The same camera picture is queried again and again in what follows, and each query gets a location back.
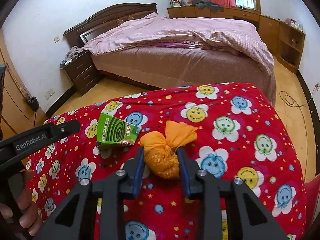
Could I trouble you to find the pink quilt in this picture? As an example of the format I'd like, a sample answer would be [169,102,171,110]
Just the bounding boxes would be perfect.
[83,12,274,75]

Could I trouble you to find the corner wooden shelf unit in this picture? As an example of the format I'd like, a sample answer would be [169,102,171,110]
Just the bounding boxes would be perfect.
[276,22,305,74]

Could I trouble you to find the books on cabinet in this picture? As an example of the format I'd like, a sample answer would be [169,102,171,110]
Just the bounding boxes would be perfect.
[170,0,187,7]

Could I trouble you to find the clothes on nightstand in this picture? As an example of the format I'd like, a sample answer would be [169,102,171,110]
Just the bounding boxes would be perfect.
[60,46,85,69]

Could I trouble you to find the small orange bag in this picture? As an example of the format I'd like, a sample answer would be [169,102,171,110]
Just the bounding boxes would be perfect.
[140,121,198,179]

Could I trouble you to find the long wooden cabinet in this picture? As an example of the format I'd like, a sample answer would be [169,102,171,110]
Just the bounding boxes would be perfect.
[167,5,280,55]

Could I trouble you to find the person's left hand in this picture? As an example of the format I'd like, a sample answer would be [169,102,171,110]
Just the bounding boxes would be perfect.
[1,170,42,236]

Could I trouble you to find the green mosquito coil box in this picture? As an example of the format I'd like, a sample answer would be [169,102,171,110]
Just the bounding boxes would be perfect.
[96,113,141,150]

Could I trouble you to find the dark wooden headboard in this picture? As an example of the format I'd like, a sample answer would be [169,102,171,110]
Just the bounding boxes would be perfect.
[63,3,157,47]

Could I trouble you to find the red bin with green rim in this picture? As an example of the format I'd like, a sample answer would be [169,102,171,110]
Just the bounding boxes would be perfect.
[305,174,320,229]

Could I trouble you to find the red smiley flower blanket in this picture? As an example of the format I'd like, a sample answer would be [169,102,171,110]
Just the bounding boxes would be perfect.
[26,83,306,239]

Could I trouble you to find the dark clothes on cabinet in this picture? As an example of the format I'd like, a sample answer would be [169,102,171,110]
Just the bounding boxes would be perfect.
[191,0,224,12]

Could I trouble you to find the dark wooden nightstand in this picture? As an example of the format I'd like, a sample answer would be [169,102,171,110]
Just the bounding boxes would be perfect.
[60,51,102,96]

